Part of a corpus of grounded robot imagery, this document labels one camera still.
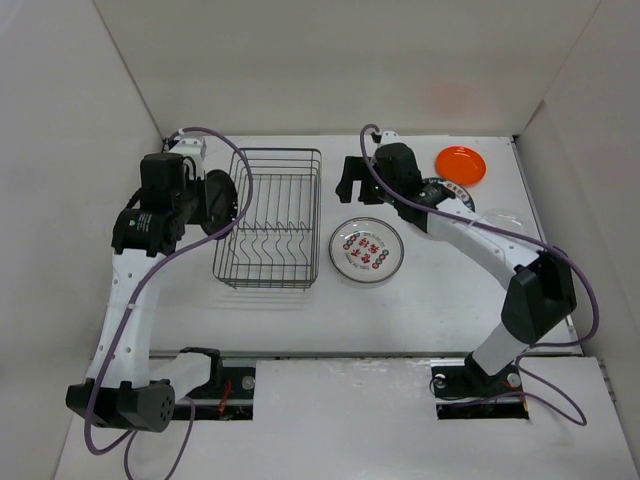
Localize wire dish rack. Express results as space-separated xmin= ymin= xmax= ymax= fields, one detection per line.
xmin=212 ymin=147 xmax=322 ymax=290

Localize white plate red characters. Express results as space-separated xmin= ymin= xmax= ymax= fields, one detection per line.
xmin=328 ymin=217 xmax=405 ymax=284

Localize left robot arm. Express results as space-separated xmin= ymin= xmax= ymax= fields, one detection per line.
xmin=65 ymin=138 xmax=237 ymax=432

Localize black plate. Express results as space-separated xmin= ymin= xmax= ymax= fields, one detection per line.
xmin=201 ymin=169 xmax=238 ymax=236

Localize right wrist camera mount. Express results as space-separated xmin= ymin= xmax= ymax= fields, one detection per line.
xmin=378 ymin=130 xmax=402 ymax=147

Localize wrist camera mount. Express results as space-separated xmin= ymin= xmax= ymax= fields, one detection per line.
xmin=378 ymin=130 xmax=402 ymax=147
xmin=168 ymin=134 xmax=207 ymax=163

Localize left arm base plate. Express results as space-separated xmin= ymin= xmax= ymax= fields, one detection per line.
xmin=162 ymin=362 xmax=257 ymax=422

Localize orange plate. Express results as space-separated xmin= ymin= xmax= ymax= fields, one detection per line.
xmin=435 ymin=146 xmax=487 ymax=187

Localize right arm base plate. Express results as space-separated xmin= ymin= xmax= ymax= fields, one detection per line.
xmin=429 ymin=362 xmax=529 ymax=420

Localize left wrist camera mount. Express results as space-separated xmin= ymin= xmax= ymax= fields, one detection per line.
xmin=168 ymin=134 xmax=207 ymax=163

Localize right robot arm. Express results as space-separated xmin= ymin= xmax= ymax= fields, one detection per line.
xmin=336 ymin=141 xmax=577 ymax=398

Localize green rimmed white plate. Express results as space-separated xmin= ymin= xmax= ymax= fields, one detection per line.
xmin=424 ymin=177 xmax=476 ymax=212

